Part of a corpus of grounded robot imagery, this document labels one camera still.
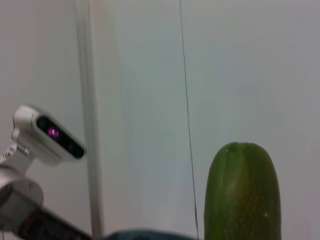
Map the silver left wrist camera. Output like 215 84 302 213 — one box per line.
11 104 87 167

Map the dark teal insulated lunch bag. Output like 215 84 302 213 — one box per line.
107 228 201 240

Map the green cucumber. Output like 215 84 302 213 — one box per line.
204 141 283 240

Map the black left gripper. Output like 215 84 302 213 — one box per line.
18 204 93 240

